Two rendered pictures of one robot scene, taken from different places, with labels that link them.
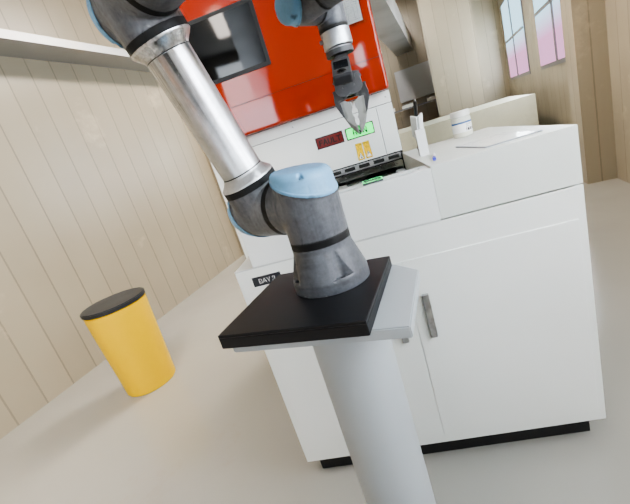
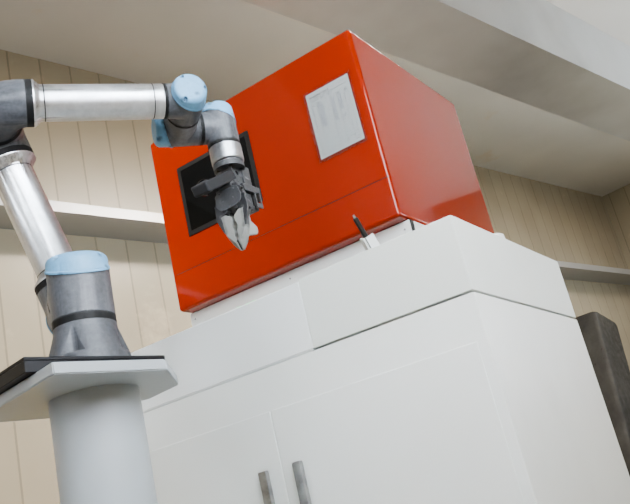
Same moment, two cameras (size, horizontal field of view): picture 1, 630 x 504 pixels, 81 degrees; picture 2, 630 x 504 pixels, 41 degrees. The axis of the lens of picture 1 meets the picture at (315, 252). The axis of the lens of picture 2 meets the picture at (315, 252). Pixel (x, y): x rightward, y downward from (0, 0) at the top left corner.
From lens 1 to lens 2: 1.24 m
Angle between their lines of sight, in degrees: 39
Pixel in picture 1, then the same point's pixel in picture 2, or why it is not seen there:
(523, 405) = not seen: outside the picture
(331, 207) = (79, 285)
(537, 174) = (415, 281)
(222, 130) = (34, 229)
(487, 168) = (358, 277)
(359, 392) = (70, 491)
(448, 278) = (326, 437)
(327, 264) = (63, 338)
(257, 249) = not seen: hidden behind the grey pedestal
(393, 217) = (261, 347)
